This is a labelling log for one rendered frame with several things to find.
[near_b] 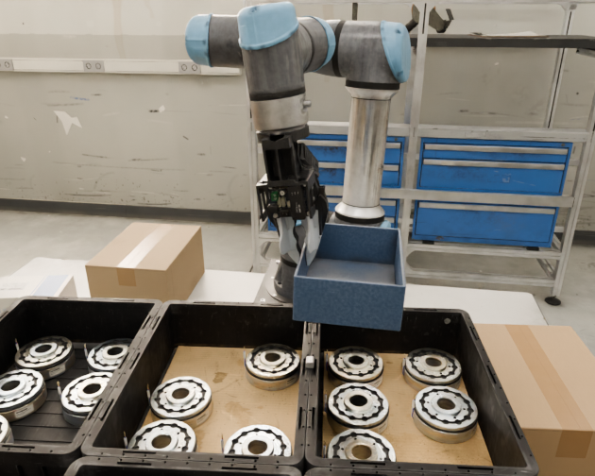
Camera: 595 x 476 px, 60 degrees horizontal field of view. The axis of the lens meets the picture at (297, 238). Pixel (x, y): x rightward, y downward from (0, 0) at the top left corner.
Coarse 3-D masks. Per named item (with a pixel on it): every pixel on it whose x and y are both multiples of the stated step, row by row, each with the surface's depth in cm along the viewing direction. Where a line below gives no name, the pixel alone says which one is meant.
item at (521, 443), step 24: (408, 312) 100; (432, 312) 100; (456, 312) 100; (312, 336) 92; (480, 360) 87; (312, 384) 80; (312, 408) 76; (504, 408) 76; (312, 432) 71; (312, 456) 67; (528, 456) 67
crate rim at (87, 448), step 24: (144, 336) 92; (120, 384) 80; (96, 432) 71; (96, 456) 68; (120, 456) 67; (144, 456) 68; (168, 456) 67; (192, 456) 67; (216, 456) 67; (240, 456) 68; (264, 456) 67; (288, 456) 67
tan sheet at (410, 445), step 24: (384, 360) 102; (384, 384) 95; (408, 408) 90; (384, 432) 85; (408, 432) 85; (480, 432) 85; (408, 456) 80; (432, 456) 80; (456, 456) 80; (480, 456) 80
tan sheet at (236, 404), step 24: (192, 360) 102; (216, 360) 102; (240, 360) 102; (216, 384) 95; (240, 384) 95; (216, 408) 90; (240, 408) 90; (264, 408) 90; (288, 408) 90; (216, 432) 85; (288, 432) 85
